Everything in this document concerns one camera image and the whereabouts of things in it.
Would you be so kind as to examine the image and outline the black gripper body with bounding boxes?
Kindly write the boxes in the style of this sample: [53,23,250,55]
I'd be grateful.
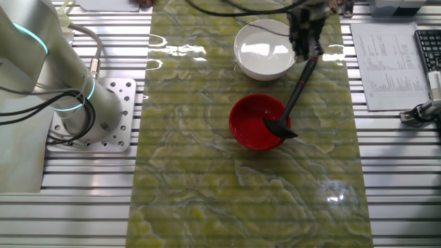
[286,0,332,44]

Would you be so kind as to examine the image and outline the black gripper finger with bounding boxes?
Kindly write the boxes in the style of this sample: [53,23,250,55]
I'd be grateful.
[309,34,325,59]
[291,39,309,64]

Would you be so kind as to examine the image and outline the white ceramic bowl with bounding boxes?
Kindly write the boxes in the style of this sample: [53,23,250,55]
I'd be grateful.
[234,19,298,82]

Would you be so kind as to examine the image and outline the black ladle with red ring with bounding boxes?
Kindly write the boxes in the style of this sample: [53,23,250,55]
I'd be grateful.
[263,54,320,140]

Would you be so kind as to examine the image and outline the red bowl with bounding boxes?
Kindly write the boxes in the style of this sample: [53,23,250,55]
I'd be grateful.
[229,93,292,152]

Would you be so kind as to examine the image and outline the small metal clamp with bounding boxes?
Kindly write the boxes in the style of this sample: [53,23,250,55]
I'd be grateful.
[339,0,356,19]

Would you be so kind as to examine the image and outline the printed table paper sheet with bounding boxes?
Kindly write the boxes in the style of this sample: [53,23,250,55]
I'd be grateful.
[350,21,431,112]

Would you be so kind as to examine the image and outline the grey black box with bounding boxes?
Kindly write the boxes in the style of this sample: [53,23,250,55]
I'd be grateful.
[368,0,428,18]

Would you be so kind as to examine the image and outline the black keyboard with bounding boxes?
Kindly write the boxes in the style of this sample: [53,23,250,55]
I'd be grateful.
[414,29,441,74]

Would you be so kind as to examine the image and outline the green marble pattern mat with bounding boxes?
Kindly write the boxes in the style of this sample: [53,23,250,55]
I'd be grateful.
[125,0,374,248]

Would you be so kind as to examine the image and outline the blank white paper sheet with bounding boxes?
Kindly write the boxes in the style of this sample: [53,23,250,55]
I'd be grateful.
[73,0,141,12]

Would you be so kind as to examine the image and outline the yellow fly swatter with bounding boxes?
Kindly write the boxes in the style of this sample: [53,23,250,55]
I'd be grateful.
[54,0,75,35]

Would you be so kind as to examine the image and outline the silver camera clamp stand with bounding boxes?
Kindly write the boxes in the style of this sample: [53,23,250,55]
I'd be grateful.
[399,99,441,129]

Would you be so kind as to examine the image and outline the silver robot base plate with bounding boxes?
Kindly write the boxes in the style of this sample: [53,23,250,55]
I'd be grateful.
[46,77,138,153]

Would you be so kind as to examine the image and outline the grey robot conduit cable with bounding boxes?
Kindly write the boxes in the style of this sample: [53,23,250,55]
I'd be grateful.
[67,23,103,81]

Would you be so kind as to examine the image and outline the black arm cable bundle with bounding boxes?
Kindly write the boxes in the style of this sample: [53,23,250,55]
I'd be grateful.
[0,0,311,144]

